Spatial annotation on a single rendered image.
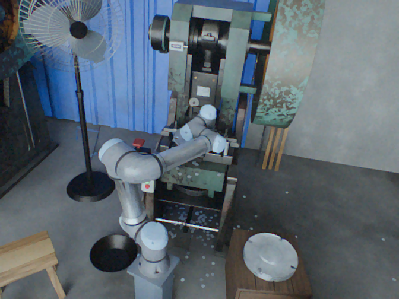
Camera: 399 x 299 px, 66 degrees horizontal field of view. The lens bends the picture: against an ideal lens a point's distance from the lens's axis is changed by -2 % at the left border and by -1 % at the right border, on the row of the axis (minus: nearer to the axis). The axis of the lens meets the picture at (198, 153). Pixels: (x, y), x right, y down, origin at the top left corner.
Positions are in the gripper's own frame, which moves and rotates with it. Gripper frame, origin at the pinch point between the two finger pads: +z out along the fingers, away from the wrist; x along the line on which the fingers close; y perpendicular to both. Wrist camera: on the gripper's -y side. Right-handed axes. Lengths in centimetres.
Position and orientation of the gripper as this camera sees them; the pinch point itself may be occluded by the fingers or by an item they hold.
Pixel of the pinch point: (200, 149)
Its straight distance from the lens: 174.7
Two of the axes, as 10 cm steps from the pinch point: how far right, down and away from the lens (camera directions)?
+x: 1.5, -8.4, 5.2
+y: 9.9, 1.4, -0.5
